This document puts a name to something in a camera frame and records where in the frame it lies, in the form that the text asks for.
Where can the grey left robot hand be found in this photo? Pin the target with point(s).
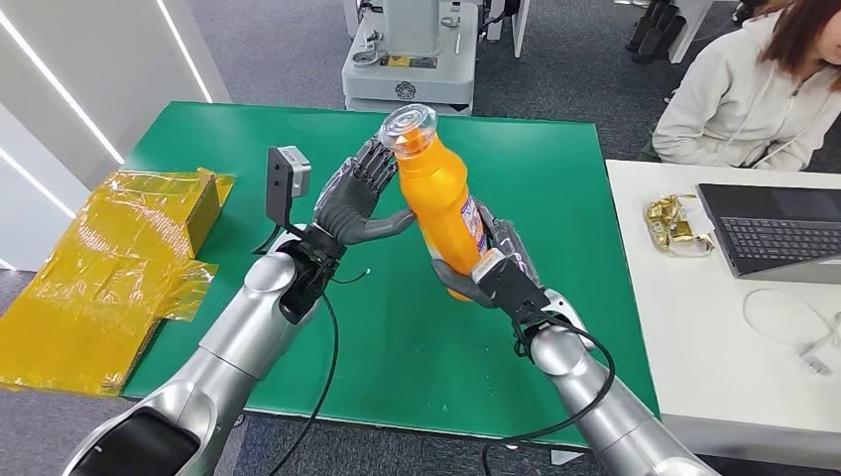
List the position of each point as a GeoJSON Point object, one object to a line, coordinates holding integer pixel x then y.
{"type": "Point", "coordinates": [348, 203]}

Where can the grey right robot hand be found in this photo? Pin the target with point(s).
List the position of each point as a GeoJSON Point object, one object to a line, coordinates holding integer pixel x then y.
{"type": "Point", "coordinates": [512, 243]}

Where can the orange plastic bottle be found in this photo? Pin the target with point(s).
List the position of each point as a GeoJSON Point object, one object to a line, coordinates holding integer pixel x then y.
{"type": "Point", "coordinates": [433, 190]}

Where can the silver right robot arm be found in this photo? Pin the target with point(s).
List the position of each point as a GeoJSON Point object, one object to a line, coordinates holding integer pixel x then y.
{"type": "Point", "coordinates": [591, 394]}

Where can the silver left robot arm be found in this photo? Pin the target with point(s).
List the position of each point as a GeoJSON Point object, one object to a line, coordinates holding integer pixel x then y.
{"type": "Point", "coordinates": [250, 335]}

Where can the grey machine base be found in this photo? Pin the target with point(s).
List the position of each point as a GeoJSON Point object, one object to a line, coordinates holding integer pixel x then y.
{"type": "Point", "coordinates": [407, 72]}

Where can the gold foil snack packet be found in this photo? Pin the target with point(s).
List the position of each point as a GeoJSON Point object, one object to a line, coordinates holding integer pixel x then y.
{"type": "Point", "coordinates": [673, 225]}

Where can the white desk leg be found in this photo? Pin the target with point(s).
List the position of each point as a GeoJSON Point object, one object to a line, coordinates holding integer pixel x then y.
{"type": "Point", "coordinates": [519, 26]}

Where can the white paper scrap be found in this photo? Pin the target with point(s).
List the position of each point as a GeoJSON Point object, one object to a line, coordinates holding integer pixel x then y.
{"type": "Point", "coordinates": [566, 456]}

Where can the yellow tape-wrapped cardboard box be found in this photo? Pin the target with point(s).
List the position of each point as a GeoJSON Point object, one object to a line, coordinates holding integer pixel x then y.
{"type": "Point", "coordinates": [98, 276]}

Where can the dark grey laptop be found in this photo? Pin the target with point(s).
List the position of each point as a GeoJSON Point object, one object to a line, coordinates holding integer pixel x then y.
{"type": "Point", "coordinates": [775, 233]}

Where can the person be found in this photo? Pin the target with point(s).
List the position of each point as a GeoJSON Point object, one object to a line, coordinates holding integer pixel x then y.
{"type": "Point", "coordinates": [736, 92]}

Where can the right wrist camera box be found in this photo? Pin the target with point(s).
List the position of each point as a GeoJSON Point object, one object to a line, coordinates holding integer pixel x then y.
{"type": "Point", "coordinates": [509, 282]}

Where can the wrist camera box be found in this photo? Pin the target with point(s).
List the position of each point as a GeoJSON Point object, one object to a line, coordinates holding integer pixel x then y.
{"type": "Point", "coordinates": [284, 180]}
{"type": "Point", "coordinates": [509, 282]}

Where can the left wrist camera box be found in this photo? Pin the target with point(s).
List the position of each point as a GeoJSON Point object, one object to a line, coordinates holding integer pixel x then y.
{"type": "Point", "coordinates": [284, 180]}

